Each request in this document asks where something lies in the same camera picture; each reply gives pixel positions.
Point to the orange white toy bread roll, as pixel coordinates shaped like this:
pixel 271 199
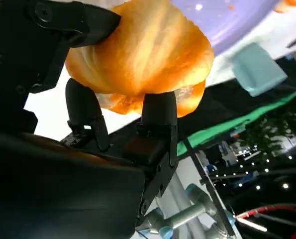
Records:
pixel 282 8
pixel 147 54

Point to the green cloth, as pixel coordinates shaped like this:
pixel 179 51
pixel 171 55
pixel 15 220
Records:
pixel 212 132

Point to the pale green mug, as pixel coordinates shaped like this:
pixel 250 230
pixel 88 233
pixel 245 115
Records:
pixel 257 72

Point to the lilac plate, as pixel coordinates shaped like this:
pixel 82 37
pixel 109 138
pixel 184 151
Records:
pixel 225 25

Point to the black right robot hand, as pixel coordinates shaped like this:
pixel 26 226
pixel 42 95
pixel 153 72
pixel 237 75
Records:
pixel 38 179

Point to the green foliage plant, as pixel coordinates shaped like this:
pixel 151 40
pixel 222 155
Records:
pixel 269 127

